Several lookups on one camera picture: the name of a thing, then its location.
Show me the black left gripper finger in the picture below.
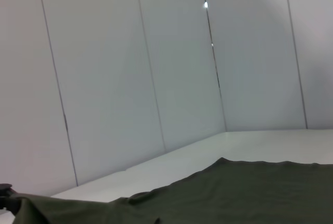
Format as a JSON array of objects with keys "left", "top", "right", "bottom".
[{"left": 0, "top": 183, "right": 23, "bottom": 216}]

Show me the dark green printed t-shirt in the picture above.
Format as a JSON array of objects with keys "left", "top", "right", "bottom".
[{"left": 15, "top": 157, "right": 333, "bottom": 224}]

